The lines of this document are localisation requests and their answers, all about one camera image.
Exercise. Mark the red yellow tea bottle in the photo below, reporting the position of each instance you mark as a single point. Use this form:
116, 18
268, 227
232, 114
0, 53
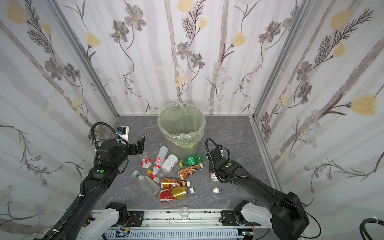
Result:
175, 194

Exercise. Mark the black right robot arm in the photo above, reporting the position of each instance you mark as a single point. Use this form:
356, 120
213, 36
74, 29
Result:
283, 213

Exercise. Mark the green soda bottle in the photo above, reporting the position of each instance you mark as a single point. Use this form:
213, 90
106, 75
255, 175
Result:
192, 160

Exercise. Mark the tall white red bottle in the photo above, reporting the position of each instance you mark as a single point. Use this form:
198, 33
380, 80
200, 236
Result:
159, 161

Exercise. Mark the green translucent bin liner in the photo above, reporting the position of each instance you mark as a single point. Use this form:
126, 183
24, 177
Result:
181, 123

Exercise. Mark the small red label bottle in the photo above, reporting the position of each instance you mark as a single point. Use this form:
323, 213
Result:
146, 163

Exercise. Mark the brown coffee bottle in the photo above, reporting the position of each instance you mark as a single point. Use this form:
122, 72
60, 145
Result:
170, 183
186, 172

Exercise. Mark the aluminium rail base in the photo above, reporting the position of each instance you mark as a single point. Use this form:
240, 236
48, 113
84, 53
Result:
170, 219

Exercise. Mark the white slotted cable duct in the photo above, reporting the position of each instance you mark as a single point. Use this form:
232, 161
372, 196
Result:
178, 234

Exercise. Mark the clear glass bulb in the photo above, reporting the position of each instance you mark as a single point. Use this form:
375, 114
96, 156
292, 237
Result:
184, 212

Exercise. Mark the clear square bottle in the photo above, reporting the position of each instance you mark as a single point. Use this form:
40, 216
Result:
147, 183

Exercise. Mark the white label lying bottle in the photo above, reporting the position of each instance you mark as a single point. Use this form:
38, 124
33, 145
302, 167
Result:
169, 163

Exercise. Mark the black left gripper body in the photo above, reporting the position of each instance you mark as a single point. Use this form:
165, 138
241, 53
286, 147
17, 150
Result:
139, 145

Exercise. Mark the brown coffee bottle lower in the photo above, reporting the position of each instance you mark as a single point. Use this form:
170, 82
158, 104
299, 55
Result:
170, 183

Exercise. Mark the clear water bottle red label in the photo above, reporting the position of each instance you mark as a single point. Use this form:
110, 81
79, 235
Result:
214, 177

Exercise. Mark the brown coffee bottle upper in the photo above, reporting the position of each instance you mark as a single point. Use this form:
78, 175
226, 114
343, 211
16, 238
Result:
186, 172

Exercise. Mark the small metal scissors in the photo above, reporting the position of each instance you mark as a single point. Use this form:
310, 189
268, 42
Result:
146, 135

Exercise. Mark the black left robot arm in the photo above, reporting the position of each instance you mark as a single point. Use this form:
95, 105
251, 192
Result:
92, 187

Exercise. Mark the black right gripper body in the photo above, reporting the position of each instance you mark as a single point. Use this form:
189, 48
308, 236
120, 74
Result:
214, 154

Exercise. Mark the green plastic waste bin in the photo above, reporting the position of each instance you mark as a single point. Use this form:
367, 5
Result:
180, 141

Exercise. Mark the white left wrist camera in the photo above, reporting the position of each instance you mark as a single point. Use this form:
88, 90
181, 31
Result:
123, 132

